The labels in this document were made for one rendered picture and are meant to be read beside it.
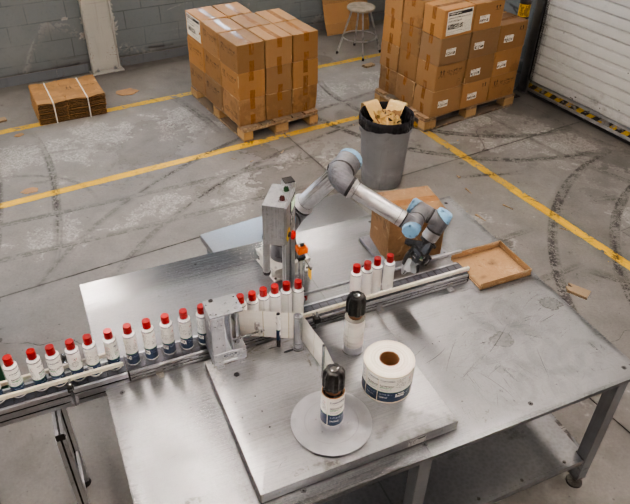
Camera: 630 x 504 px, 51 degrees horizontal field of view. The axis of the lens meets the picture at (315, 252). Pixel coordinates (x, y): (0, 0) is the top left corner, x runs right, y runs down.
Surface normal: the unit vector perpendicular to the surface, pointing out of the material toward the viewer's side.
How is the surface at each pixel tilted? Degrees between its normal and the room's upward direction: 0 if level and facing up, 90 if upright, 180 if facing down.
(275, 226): 90
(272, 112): 91
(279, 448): 0
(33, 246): 0
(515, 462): 1
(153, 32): 90
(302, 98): 90
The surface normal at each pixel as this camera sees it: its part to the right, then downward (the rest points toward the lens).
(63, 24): 0.51, 0.53
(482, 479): 0.01, -0.82
